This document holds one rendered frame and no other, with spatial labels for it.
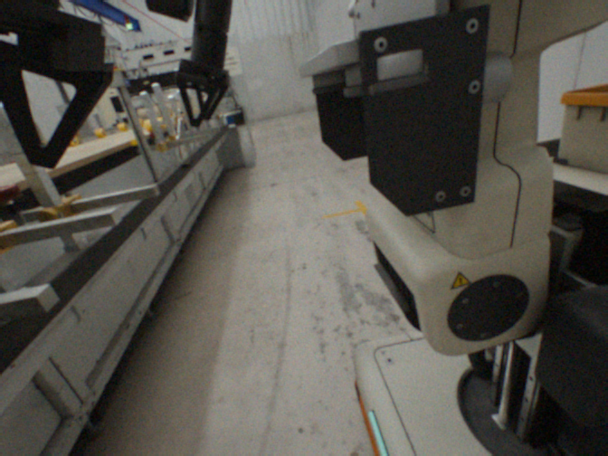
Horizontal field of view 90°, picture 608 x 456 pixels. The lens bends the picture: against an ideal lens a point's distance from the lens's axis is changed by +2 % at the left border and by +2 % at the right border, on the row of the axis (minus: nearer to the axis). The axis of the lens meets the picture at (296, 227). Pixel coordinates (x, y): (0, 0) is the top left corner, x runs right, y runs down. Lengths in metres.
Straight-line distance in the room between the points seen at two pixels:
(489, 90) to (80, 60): 0.30
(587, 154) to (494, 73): 0.37
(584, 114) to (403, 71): 0.43
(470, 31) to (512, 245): 0.23
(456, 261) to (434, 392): 0.56
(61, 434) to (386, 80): 1.33
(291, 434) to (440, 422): 0.52
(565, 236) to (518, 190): 0.14
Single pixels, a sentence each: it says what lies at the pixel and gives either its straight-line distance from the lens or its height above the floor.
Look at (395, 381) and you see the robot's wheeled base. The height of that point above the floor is 0.28.
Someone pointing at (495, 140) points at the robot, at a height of 0.92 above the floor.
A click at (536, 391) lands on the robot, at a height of 0.43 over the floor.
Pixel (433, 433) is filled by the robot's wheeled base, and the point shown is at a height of 0.28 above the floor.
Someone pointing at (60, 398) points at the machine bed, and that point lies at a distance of 1.35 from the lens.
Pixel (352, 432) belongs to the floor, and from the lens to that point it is 1.18.
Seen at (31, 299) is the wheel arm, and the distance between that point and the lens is 0.58.
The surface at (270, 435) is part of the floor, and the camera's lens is 1.22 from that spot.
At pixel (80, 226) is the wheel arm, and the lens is 0.79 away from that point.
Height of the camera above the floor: 1.02
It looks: 25 degrees down
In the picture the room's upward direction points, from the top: 11 degrees counter-clockwise
